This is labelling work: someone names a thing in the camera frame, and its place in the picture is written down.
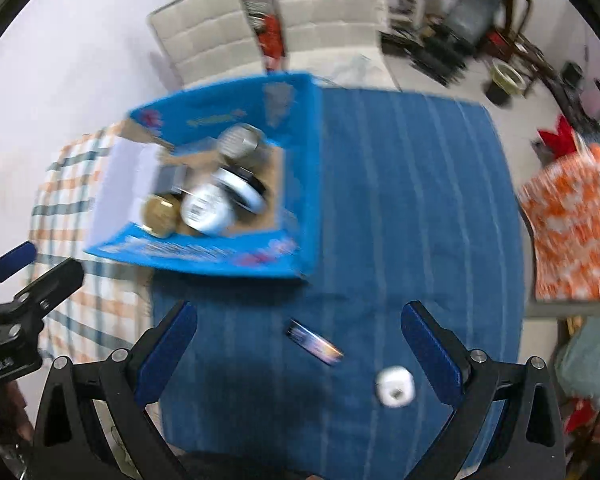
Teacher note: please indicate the orange floral cushion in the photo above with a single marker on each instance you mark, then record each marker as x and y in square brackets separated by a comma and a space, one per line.
[575, 225]

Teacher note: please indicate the white round jar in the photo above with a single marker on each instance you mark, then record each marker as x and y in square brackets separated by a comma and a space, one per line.
[206, 208]

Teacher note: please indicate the brown exercise frame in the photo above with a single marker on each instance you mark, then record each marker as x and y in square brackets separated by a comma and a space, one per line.
[517, 5]

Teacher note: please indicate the black weight bench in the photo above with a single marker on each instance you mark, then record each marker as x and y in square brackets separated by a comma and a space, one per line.
[460, 20]

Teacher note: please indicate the grey jar with mesh lid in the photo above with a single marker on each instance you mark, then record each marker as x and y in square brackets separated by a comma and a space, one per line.
[239, 142]

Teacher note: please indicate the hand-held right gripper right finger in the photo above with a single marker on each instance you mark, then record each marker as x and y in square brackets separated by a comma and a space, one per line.
[432, 360]

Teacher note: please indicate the white padded chair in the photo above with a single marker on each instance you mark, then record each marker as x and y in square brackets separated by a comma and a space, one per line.
[330, 15]
[210, 40]

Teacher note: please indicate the black exercise machine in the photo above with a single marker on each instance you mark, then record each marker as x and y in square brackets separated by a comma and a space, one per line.
[570, 80]

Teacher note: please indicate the plaid checked blanket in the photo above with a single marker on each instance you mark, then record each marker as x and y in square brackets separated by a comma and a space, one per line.
[65, 240]

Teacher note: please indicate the white and black round compact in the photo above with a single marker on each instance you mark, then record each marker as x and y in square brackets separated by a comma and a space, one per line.
[244, 189]

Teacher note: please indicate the round gold tin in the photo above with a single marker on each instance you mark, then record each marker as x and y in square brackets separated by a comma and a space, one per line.
[157, 216]

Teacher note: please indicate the patterned lighter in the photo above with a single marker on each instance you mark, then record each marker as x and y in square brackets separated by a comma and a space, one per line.
[314, 341]

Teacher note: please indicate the person's left hand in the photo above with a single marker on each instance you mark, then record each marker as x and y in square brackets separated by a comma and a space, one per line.
[10, 412]

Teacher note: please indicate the blue striped cloth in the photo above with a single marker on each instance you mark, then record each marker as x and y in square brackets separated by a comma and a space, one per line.
[410, 220]

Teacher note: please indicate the red cloth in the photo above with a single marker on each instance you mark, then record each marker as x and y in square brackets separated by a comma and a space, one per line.
[557, 140]

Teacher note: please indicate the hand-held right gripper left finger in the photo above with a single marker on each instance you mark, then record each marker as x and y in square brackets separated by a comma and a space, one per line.
[165, 355]

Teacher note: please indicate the silver power adapter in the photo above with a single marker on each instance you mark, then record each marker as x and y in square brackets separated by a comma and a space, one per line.
[171, 180]

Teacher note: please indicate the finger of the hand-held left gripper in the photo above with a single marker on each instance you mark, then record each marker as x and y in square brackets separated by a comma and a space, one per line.
[12, 259]
[55, 280]

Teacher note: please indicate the blue cardboard box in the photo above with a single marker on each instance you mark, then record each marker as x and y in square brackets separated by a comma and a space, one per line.
[205, 170]

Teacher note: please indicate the round waste bin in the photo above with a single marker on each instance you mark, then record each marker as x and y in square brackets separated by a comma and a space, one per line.
[505, 80]

